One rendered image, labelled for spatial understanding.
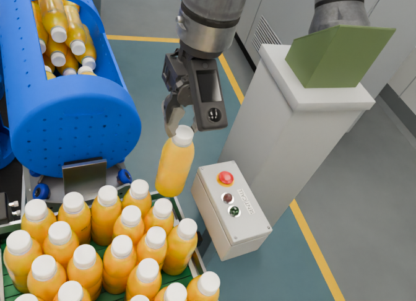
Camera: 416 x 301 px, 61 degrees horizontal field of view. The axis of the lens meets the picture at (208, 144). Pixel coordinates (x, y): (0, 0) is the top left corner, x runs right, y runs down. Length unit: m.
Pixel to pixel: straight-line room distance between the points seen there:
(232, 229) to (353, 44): 0.70
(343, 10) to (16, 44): 0.90
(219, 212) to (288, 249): 1.41
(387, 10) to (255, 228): 1.69
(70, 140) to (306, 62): 0.77
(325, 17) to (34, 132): 0.88
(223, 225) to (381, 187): 2.18
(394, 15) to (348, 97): 1.08
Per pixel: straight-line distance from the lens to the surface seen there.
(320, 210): 2.42
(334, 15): 1.20
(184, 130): 0.69
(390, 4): 2.23
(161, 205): 0.77
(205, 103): 0.55
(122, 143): 0.89
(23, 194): 1.93
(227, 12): 0.51
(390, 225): 2.69
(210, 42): 0.53
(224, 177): 0.82
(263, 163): 1.37
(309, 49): 1.21
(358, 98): 1.32
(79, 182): 0.92
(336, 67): 1.23
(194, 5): 0.52
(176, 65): 0.62
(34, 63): 0.87
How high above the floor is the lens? 1.74
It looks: 46 degrees down
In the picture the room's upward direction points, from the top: 20 degrees clockwise
